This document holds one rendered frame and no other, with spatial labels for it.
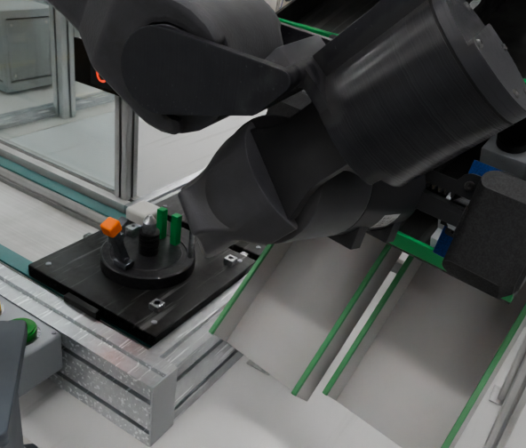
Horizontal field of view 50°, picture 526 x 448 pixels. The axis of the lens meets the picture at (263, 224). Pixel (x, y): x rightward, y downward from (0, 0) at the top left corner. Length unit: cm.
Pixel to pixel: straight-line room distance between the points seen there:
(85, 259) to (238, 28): 67
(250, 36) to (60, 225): 86
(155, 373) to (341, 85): 54
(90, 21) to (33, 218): 85
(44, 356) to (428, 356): 46
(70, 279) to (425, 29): 70
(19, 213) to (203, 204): 89
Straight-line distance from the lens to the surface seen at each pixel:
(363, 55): 22
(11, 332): 62
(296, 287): 69
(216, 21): 23
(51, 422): 80
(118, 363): 72
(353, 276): 67
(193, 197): 25
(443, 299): 67
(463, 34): 21
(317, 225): 25
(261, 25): 26
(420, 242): 53
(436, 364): 65
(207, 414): 80
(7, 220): 110
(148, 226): 83
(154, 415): 73
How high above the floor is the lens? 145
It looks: 29 degrees down
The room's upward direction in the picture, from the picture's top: 8 degrees clockwise
